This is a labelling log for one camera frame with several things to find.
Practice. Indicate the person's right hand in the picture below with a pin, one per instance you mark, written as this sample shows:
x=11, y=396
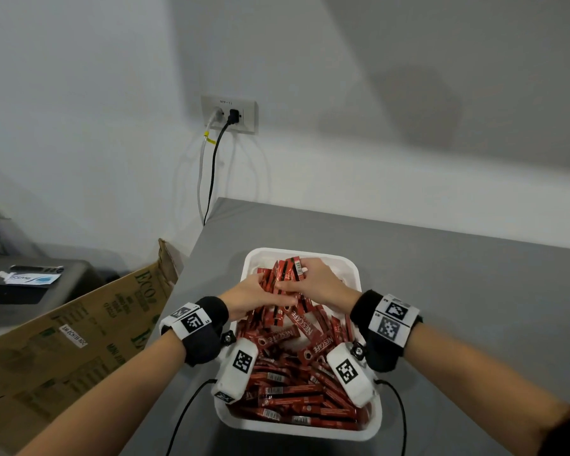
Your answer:
x=323, y=284

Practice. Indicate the person's left hand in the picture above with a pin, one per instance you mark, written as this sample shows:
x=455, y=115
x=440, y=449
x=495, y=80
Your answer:
x=247, y=299

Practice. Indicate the white plastic tray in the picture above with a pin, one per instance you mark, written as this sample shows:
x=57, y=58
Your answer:
x=261, y=258

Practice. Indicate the pile of red coffee sachets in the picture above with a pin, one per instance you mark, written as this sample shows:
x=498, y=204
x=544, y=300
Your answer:
x=304, y=398

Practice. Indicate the person's left forearm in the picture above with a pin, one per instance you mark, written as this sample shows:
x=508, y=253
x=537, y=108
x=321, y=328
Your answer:
x=104, y=398

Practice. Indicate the person's right forearm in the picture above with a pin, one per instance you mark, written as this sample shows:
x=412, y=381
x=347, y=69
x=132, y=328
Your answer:
x=480, y=384

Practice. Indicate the black left wristband with markers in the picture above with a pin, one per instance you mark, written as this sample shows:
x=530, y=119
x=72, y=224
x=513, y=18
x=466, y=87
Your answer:
x=202, y=346

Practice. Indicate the black wristband with markers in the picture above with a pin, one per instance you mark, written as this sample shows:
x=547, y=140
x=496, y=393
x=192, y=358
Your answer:
x=202, y=346
x=382, y=356

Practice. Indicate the black right wristband with markers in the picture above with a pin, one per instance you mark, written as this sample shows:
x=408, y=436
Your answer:
x=382, y=356

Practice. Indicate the black power plug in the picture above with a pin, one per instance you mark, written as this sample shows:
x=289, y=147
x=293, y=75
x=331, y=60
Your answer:
x=233, y=117

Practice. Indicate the brown cardboard box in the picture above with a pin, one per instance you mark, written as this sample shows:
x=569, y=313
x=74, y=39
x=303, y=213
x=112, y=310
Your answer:
x=52, y=365

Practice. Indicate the dark grey printer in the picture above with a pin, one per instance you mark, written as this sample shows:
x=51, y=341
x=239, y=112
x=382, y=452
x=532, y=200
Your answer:
x=38, y=303

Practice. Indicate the flat black device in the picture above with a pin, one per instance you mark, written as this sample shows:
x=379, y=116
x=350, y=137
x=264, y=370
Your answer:
x=38, y=269

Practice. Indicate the white and blue packet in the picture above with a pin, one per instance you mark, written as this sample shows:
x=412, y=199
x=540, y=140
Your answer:
x=28, y=278

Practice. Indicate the black shirt sleeve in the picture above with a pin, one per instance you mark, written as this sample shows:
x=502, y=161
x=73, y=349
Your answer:
x=567, y=436

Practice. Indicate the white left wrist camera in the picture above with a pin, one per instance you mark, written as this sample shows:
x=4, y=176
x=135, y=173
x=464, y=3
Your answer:
x=230, y=379

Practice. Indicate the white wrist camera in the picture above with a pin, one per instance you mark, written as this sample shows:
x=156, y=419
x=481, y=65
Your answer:
x=356, y=389
x=230, y=379

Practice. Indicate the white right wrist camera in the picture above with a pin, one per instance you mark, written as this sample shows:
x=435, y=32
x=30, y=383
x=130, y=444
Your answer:
x=356, y=389

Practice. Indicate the grey wall socket plate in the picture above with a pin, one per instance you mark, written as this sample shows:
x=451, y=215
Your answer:
x=249, y=113

